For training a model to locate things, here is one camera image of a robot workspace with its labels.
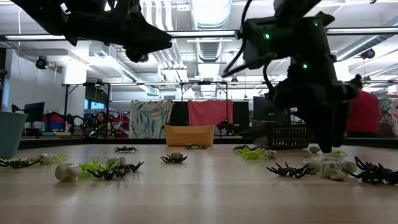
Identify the black upright panel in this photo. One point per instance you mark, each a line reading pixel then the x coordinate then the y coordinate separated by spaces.
pixel 178 113
pixel 241 115

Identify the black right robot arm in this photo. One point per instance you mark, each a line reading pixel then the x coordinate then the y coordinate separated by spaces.
pixel 289 40

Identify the colourful patchwork quilt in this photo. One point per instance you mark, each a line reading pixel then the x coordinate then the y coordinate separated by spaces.
pixel 390 118

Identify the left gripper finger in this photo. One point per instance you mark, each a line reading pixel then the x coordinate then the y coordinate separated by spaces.
pixel 152 35
pixel 136 55

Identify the teal plastic bin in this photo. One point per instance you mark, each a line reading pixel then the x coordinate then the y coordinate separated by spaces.
pixel 11 137

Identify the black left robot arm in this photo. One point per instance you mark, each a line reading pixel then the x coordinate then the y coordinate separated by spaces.
pixel 37 15

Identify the red cloth backdrop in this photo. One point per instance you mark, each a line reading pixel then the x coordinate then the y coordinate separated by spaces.
pixel 208 112

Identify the black metal frame rack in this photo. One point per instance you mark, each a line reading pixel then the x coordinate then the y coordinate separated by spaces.
pixel 66 105

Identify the black mesh basket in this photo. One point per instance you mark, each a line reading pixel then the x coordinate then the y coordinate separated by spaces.
pixel 289 137

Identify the silver ventilation duct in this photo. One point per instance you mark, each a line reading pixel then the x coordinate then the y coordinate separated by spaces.
pixel 211 12

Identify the black aluminium table frame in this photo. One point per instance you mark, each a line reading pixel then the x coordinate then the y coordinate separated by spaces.
pixel 140 141

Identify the seated person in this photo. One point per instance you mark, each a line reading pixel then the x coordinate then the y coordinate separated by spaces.
pixel 101 119

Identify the black background robot arm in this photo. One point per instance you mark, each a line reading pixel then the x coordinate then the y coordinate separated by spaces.
pixel 225 128

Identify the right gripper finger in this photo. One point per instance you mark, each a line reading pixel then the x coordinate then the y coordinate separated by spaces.
pixel 324 127
pixel 341 124

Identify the standing person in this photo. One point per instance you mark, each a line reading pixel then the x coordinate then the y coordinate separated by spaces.
pixel 363 115

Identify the black ceiling spotlight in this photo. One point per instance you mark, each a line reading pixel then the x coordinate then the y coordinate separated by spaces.
pixel 42 63
pixel 368 53

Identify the white plastic skull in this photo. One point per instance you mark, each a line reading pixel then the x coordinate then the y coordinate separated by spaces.
pixel 334 171
pixel 176 154
pixel 66 172
pixel 271 154
pixel 314 166
pixel 349 167
pixel 314 149
pixel 47 159
pixel 116 160

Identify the leaf print cloth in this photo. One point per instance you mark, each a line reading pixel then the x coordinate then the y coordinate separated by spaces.
pixel 149 119

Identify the yellow plastic bin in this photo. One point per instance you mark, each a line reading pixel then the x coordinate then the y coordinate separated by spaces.
pixel 189 137

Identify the black overhead light bar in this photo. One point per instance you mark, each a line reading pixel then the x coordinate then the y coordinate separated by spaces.
pixel 202 33

